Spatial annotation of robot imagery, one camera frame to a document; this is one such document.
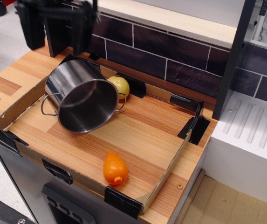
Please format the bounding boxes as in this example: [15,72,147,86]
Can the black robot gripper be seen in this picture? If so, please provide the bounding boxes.
[15,0,101,55]

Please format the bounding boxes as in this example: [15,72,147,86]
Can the stainless steel pot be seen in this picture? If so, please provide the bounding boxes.
[42,59,121,133]

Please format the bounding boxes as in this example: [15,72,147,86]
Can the cardboard fence with black tape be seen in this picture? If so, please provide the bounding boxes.
[0,53,211,220]

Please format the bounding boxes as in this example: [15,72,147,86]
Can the yellow plastic potato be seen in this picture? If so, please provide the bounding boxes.
[108,76,130,99]

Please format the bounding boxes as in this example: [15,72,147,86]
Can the light wooden shelf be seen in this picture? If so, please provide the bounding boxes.
[98,0,237,49]

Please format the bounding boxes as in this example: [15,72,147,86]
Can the orange plastic carrot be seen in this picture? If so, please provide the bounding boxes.
[103,152,129,185]

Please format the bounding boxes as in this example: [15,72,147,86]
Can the grey oven control panel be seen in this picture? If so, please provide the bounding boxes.
[41,185,96,224]

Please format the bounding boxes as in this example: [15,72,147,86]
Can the white toy sink drainboard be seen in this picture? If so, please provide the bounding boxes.
[203,92,267,201]

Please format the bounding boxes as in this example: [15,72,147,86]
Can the dark grey right upright post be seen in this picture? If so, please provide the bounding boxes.
[212,0,259,120]

